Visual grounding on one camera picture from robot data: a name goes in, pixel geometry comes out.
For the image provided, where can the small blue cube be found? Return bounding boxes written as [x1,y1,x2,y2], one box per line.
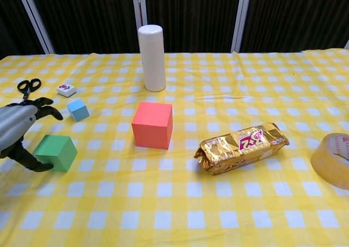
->
[67,99,91,122]

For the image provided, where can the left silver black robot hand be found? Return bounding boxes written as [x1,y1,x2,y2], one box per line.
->
[0,97,64,173]

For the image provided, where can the clear tape roll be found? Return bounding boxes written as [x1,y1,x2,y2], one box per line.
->
[310,132,349,190]

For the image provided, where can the red-orange block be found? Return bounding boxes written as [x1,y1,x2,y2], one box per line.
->
[131,101,173,150]

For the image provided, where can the gold biscuit packet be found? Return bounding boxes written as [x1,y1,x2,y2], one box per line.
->
[194,122,290,176]

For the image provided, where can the yellow white checked tablecloth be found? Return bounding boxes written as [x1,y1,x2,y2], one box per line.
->
[0,48,349,247]

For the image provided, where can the white mahjong tile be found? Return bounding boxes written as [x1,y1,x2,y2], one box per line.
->
[56,82,77,98]

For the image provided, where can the green cube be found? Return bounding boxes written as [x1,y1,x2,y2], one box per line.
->
[33,135,79,173]

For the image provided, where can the black handled scissors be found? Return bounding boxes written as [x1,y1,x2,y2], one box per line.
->
[16,78,42,105]

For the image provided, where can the white cylinder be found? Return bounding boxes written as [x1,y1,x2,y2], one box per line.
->
[137,25,167,93]

